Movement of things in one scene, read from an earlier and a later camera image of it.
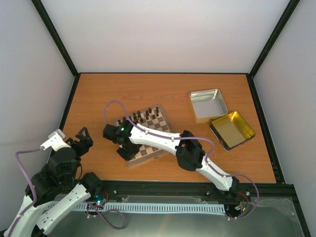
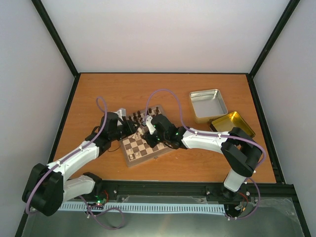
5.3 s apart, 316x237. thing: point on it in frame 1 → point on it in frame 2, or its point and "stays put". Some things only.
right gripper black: [127, 156] → [152, 143]
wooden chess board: [151, 119] stays put
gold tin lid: [231, 130] stays put
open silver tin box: [208, 105] stays put
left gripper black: [88, 140] → [129, 123]
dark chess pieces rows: [138, 117] stays put
